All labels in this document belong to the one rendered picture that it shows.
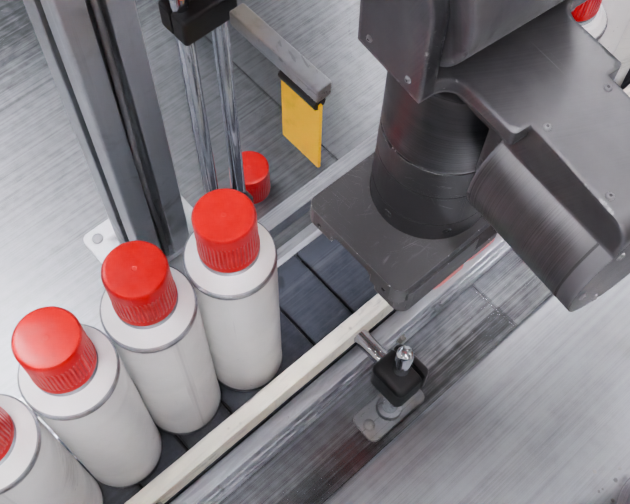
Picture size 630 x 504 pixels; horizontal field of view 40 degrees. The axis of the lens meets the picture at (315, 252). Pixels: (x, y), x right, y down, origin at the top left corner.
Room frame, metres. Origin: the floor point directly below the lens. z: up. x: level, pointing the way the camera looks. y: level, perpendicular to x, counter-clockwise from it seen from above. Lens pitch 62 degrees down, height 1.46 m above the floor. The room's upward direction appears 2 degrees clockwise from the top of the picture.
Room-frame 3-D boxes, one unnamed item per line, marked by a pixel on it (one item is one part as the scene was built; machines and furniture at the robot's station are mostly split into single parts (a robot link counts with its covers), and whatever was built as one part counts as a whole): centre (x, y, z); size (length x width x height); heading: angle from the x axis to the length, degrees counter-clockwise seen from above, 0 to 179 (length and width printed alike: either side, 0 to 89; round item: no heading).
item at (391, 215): (0.22, -0.05, 1.13); 0.10 x 0.07 x 0.07; 133
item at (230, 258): (0.22, 0.05, 0.98); 0.05 x 0.05 x 0.20
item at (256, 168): (0.39, 0.06, 0.85); 0.03 x 0.03 x 0.03
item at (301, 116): (0.27, 0.01, 1.09); 0.03 x 0.01 x 0.06; 43
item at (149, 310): (0.19, 0.09, 0.98); 0.05 x 0.05 x 0.20
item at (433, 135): (0.22, -0.06, 1.19); 0.07 x 0.06 x 0.07; 37
